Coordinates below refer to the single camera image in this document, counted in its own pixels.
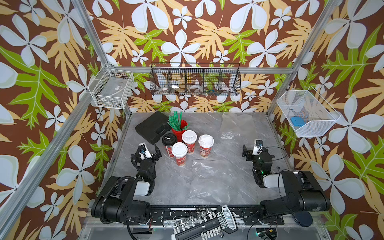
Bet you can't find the white lid cup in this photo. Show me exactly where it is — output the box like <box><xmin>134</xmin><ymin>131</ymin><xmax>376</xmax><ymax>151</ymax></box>
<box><xmin>182</xmin><ymin>130</ymin><xmax>198</xmax><ymax>155</ymax></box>
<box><xmin>172</xmin><ymin>142</ymin><xmax>188</xmax><ymax>166</ymax></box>
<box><xmin>198</xmin><ymin>134</ymin><xmax>215</xmax><ymax>159</ymax></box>

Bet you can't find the clear plastic carrier bag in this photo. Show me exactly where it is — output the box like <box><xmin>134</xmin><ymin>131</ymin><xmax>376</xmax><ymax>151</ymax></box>
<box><xmin>184</xmin><ymin>157</ymin><xmax>256</xmax><ymax>206</ymax></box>

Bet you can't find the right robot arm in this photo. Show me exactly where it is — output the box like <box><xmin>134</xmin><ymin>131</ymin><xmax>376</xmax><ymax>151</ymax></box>
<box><xmin>242</xmin><ymin>139</ymin><xmax>331</xmax><ymax>225</ymax></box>

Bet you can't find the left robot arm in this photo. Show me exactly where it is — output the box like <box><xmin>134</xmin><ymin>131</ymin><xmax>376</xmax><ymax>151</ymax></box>
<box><xmin>91</xmin><ymin>143</ymin><xmax>162</xmax><ymax>225</ymax></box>

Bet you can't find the black lid red cup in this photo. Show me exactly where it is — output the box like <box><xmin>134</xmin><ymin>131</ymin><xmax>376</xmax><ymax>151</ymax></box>
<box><xmin>162</xmin><ymin>133</ymin><xmax>178</xmax><ymax>158</ymax></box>

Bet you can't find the black plastic case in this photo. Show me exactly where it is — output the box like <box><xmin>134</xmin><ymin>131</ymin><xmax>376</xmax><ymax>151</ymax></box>
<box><xmin>135</xmin><ymin>112</ymin><xmax>171</xmax><ymax>145</ymax></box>

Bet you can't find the red straw holder cup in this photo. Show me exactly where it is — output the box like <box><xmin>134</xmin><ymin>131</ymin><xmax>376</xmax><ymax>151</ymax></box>
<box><xmin>172</xmin><ymin>120</ymin><xmax>189</xmax><ymax>142</ymax></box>

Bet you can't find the clear plastic bag far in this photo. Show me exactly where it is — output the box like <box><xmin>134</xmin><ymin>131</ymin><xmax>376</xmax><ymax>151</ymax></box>
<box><xmin>218</xmin><ymin>113</ymin><xmax>265</xmax><ymax>143</ymax></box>

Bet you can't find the green wrapped straws bundle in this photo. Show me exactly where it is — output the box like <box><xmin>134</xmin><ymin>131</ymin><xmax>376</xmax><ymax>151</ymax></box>
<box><xmin>168</xmin><ymin>111</ymin><xmax>189</xmax><ymax>131</ymax></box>

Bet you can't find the blue object in basket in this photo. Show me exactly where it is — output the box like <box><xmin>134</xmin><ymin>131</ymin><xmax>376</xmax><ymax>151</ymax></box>
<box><xmin>291</xmin><ymin>116</ymin><xmax>306</xmax><ymax>128</ymax></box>

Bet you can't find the socket wrench set tray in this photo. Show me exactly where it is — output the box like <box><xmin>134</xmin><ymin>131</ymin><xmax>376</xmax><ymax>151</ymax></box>
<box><xmin>171</xmin><ymin>206</ymin><xmax>238</xmax><ymax>240</ymax></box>

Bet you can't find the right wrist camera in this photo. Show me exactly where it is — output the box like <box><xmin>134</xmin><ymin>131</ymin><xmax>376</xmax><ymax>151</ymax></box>
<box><xmin>253</xmin><ymin>139</ymin><xmax>264</xmax><ymax>156</ymax></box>

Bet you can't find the black mounting rail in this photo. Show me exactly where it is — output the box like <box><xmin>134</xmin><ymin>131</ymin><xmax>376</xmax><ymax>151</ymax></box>
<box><xmin>125</xmin><ymin>205</ymin><xmax>285</xmax><ymax>228</ymax></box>

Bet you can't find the white wire basket right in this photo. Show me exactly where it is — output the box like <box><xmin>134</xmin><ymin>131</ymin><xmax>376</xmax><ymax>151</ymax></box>
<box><xmin>277</xmin><ymin>87</ymin><xmax>341</xmax><ymax>138</ymax></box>

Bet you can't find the white wire basket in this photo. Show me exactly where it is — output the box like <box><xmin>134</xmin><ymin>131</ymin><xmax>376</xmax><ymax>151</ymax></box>
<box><xmin>89</xmin><ymin>64</ymin><xmax>135</xmax><ymax>110</ymax></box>
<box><xmin>277</xmin><ymin>87</ymin><xmax>341</xmax><ymax>138</ymax></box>

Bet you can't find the white wire basket left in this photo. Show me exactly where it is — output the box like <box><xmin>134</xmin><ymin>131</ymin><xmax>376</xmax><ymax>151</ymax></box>
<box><xmin>89</xmin><ymin>64</ymin><xmax>135</xmax><ymax>110</ymax></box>

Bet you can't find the black wire basket centre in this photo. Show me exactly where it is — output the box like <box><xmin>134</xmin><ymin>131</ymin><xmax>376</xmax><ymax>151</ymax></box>
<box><xmin>149</xmin><ymin>63</ymin><xmax>241</xmax><ymax>96</ymax></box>

